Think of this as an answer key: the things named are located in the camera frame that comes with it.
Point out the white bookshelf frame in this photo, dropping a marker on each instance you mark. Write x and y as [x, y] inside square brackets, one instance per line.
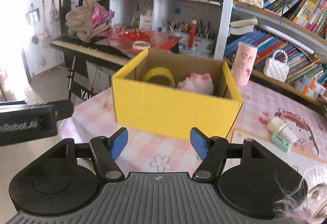
[301, 35]

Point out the pink plush pig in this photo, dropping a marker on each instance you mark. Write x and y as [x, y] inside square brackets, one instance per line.
[197, 83]

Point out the red paper sheets pile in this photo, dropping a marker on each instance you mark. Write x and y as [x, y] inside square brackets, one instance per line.
[122, 38]

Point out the white adhesive tape roll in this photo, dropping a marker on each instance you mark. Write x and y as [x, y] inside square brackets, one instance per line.
[140, 45]

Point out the orange white box lower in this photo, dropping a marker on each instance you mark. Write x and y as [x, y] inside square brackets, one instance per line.
[300, 87]

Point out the beige crumpled cloth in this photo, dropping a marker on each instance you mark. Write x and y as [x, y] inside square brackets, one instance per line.
[88, 20]

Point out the orange white box upper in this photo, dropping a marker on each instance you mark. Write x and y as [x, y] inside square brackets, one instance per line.
[310, 83]

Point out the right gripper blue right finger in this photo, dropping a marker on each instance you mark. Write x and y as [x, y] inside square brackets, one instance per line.
[212, 152]

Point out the white quilted pearl handbag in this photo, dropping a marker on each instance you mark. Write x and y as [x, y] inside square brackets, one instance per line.
[276, 69]

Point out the yellow tape roll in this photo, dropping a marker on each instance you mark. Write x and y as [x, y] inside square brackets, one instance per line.
[160, 76]

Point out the yellow cardboard box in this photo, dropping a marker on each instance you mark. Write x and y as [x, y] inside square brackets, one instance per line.
[170, 111]

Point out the row of leaning books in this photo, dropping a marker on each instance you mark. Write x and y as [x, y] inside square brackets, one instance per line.
[301, 64]

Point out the black Yamaha keyboard piano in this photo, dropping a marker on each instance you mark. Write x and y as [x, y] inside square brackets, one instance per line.
[80, 53]

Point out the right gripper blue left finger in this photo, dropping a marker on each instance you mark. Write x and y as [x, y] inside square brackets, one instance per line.
[105, 151]

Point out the orange white box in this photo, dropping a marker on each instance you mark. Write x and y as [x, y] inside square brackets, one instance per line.
[300, 87]
[310, 83]

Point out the mint green small case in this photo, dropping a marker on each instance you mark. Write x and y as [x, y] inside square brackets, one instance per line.
[280, 142]

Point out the white power adapter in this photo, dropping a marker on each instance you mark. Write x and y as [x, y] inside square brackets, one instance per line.
[288, 135]

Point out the white eraser block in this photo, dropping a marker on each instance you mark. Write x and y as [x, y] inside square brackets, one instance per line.
[276, 125]

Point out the pink cylindrical container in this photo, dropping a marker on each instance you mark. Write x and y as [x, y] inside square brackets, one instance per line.
[243, 63]

